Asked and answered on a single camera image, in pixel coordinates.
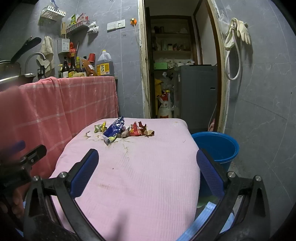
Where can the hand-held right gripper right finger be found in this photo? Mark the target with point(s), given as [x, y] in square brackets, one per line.
[209, 172]

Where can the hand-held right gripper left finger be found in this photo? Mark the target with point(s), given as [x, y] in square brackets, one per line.
[84, 171]

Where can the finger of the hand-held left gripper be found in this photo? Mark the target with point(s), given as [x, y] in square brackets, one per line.
[34, 154]
[15, 146]

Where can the blue plastic bucket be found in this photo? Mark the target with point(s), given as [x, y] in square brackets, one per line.
[217, 148]

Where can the green snack wrapper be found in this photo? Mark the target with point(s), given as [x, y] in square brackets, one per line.
[98, 128]

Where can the blue snack bag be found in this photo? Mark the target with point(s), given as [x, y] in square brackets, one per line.
[114, 129]

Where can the red snack wrapper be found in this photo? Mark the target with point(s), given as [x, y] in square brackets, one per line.
[134, 131]

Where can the brown wrapper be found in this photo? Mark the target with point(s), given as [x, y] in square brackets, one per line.
[145, 132]

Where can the person's left hand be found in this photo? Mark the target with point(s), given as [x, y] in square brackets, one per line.
[18, 200]

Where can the pink plaid cloth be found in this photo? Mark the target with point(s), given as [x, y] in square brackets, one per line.
[57, 111]

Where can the pink floral blanket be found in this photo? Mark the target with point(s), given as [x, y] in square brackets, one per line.
[138, 173]

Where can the grey washing machine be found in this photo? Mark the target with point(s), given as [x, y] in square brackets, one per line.
[196, 97]

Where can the white rice sack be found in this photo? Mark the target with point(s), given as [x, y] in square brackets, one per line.
[164, 109]

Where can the beige food packet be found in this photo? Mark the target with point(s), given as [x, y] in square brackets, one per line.
[79, 74]

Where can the steel faucet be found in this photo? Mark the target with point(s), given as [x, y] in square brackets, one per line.
[34, 54]

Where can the tall dark glass bottle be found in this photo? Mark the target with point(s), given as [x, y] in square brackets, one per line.
[72, 67]

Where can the beige hanging towel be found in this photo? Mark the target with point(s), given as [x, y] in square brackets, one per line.
[46, 54]

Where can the yellow bag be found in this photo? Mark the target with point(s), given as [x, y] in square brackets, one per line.
[158, 89]

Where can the bundle of plastic bags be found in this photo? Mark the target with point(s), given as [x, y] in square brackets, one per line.
[167, 81]

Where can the brown sauce pouch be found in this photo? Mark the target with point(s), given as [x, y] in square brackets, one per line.
[89, 68]

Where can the cooking oil jug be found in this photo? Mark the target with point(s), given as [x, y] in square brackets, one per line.
[103, 67]

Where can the white utensil holder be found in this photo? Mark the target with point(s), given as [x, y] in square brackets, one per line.
[63, 45]

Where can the red cup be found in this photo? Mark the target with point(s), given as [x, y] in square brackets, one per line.
[91, 58]

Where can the red mesh bag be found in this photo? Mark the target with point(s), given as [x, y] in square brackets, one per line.
[72, 47]

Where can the green box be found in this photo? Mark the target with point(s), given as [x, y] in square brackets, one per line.
[160, 65]

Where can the wooden spatula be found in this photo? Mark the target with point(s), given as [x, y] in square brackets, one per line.
[63, 31]

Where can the wooden storage shelf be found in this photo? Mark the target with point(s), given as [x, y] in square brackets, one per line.
[171, 52]

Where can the cream rubber glove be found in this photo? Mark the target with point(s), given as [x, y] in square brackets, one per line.
[245, 32]
[230, 39]

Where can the green snack packet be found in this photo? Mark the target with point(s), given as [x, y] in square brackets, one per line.
[73, 19]

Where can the white plastic bag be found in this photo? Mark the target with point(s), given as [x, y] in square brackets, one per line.
[93, 27]

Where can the red white snack packet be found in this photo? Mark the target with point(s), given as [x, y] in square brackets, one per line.
[82, 18]

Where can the clear plastic bag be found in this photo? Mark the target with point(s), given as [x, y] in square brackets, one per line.
[222, 23]

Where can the white power outlet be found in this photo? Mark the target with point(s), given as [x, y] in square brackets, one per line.
[120, 23]

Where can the wooden door frame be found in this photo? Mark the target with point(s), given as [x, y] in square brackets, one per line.
[141, 69]

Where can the wall shelf rack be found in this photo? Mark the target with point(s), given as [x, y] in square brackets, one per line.
[77, 26]

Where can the white wall basket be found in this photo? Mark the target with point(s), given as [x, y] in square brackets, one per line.
[52, 12]

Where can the white light switch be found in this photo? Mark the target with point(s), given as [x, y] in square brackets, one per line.
[111, 26]

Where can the orange wall hook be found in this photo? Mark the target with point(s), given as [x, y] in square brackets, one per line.
[133, 22]

